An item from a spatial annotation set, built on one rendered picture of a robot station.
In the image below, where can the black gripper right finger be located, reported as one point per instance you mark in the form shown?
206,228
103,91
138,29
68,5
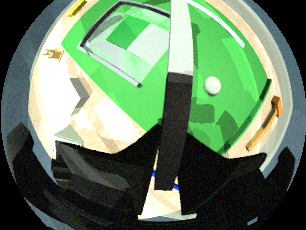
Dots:
204,172

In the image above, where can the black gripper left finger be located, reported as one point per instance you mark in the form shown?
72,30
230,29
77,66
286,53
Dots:
129,170

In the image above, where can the orange mallet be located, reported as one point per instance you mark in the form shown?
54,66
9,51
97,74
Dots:
276,104

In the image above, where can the white golf ball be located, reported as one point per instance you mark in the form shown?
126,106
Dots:
212,85

